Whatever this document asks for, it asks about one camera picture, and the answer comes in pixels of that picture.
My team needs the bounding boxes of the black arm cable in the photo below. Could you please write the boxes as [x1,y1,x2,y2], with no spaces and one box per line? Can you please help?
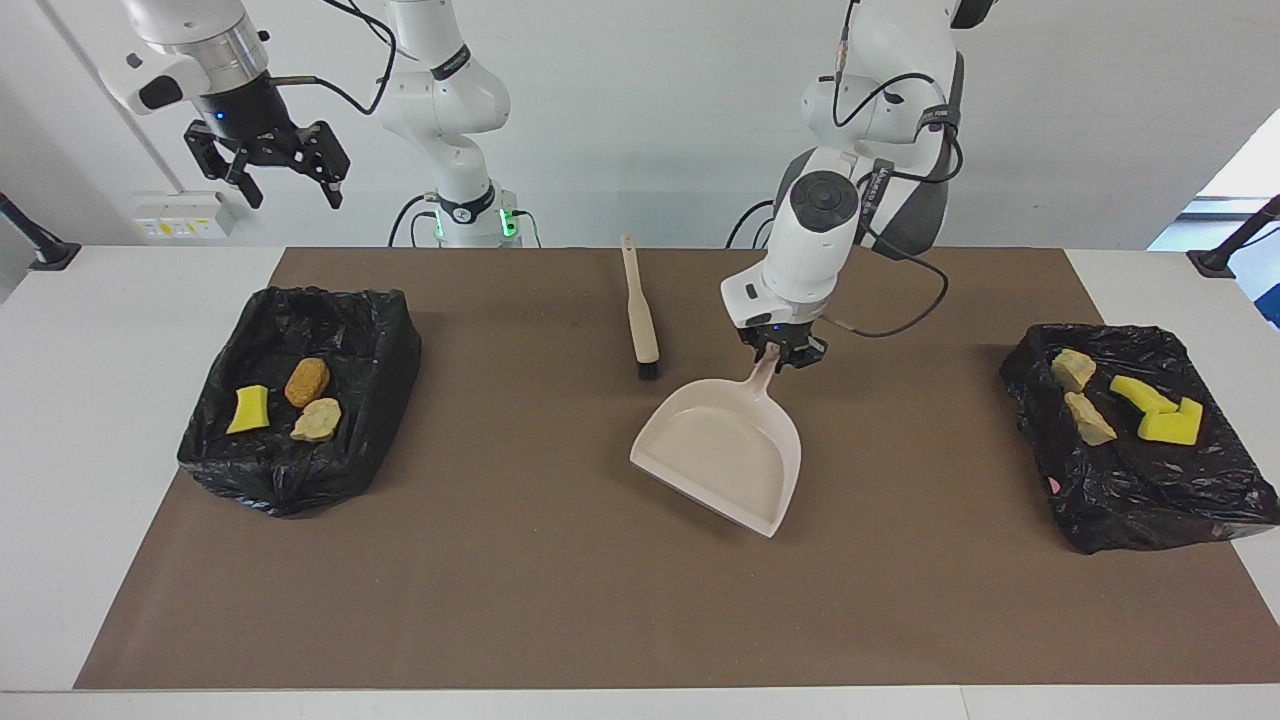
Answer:
[270,0,401,116]
[828,0,966,339]

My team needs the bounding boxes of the brown table mat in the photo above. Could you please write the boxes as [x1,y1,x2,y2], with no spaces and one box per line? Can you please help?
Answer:
[74,247,1280,691]

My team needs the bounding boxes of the white wall socket box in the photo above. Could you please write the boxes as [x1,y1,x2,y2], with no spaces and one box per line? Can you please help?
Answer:
[132,191,237,242]

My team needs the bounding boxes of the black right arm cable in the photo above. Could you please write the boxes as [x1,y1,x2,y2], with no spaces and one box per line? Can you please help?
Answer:
[270,0,401,116]

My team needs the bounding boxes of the black-bagged bin with pink spot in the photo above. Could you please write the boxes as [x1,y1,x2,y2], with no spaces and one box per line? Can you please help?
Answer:
[999,322,1280,556]

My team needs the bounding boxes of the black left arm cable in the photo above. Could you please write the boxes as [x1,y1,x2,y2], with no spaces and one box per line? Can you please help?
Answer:
[828,0,966,339]

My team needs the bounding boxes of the pale bread piece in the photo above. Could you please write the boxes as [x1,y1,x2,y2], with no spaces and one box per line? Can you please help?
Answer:
[290,398,343,443]

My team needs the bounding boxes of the black left base cable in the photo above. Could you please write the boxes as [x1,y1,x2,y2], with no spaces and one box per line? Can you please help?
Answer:
[725,198,786,249]

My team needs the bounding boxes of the notched yellow sponge piece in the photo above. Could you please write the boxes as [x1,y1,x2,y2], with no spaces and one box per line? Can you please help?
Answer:
[1138,397,1205,446]

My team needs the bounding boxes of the white wall conduit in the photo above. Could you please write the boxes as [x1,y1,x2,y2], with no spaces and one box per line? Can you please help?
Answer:
[38,0,189,196]

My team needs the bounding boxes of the beige brush with black bristles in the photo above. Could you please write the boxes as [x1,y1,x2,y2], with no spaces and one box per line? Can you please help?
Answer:
[620,234,662,382]

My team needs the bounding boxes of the black base cable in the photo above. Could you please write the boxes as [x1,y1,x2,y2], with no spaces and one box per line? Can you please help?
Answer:
[388,195,433,248]
[725,198,786,249]

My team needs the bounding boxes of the brown oblong bread roll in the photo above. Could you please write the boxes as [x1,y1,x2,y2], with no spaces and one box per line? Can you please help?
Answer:
[285,358,331,409]

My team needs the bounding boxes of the black-bagged trash bin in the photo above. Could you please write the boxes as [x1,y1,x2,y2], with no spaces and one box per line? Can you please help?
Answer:
[177,285,424,519]

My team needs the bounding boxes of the beige plastic dustpan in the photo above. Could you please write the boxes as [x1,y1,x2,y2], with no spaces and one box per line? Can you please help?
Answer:
[629,345,803,539]

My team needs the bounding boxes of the black right base cable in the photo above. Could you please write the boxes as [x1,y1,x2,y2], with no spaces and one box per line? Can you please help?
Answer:
[388,195,433,248]

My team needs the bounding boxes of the orange striped croissant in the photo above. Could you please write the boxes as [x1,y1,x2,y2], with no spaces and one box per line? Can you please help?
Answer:
[1064,392,1119,447]
[1050,349,1098,393]

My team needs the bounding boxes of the yellow sponge chunk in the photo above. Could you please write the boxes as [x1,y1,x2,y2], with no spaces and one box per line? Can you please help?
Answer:
[226,384,271,435]
[1110,375,1180,414]

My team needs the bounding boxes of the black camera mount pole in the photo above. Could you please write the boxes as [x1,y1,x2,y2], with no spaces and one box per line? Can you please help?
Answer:
[0,192,82,272]
[1187,195,1280,279]

